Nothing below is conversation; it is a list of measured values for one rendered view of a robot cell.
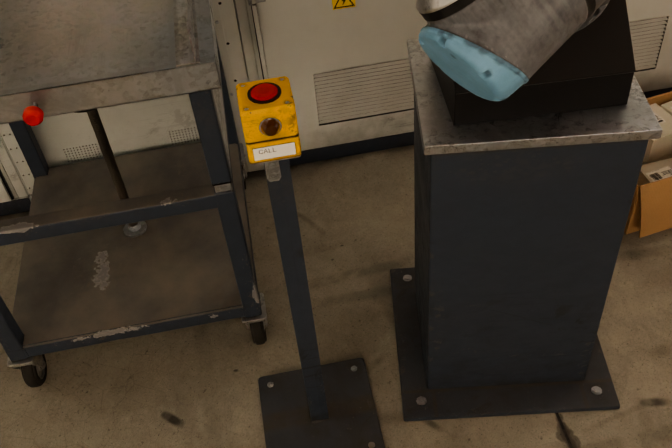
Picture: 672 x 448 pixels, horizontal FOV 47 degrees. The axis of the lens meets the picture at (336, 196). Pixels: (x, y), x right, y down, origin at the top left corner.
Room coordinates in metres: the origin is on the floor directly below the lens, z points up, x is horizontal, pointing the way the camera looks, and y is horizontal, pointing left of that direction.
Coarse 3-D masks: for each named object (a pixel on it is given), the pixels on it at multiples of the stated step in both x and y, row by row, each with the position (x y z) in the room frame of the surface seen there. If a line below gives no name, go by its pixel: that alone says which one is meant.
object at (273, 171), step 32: (288, 160) 0.91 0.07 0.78; (288, 192) 0.91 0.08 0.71; (288, 224) 0.91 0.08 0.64; (288, 256) 0.91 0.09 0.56; (288, 288) 0.91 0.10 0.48; (288, 384) 1.01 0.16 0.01; (320, 384) 0.91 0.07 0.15; (352, 384) 0.99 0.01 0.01; (288, 416) 0.93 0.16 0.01; (320, 416) 0.91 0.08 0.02; (352, 416) 0.91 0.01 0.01
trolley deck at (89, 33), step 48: (0, 0) 1.40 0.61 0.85; (48, 0) 1.38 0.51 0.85; (96, 0) 1.36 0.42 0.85; (144, 0) 1.34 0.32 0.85; (0, 48) 1.22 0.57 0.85; (48, 48) 1.20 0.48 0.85; (96, 48) 1.18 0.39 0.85; (144, 48) 1.17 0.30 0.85; (0, 96) 1.07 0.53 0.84; (48, 96) 1.08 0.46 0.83; (96, 96) 1.08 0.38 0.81; (144, 96) 1.09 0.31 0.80
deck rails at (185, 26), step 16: (176, 0) 1.32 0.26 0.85; (192, 0) 1.31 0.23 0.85; (176, 16) 1.26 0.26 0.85; (192, 16) 1.24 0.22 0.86; (176, 32) 1.20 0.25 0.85; (192, 32) 1.16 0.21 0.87; (176, 48) 1.15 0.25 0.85; (192, 48) 1.10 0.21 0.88; (176, 64) 1.10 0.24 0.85; (192, 64) 1.10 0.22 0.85
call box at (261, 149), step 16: (272, 80) 0.96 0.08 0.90; (288, 80) 0.96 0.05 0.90; (240, 96) 0.92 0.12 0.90; (288, 96) 0.91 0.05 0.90; (240, 112) 0.89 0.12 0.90; (256, 112) 0.88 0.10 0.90; (272, 112) 0.89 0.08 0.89; (288, 112) 0.89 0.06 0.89; (256, 128) 0.88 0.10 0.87; (288, 128) 0.89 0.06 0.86; (256, 144) 0.88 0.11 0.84; (272, 144) 0.88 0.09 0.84; (288, 144) 0.89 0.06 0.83; (256, 160) 0.88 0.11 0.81; (272, 160) 0.88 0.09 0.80
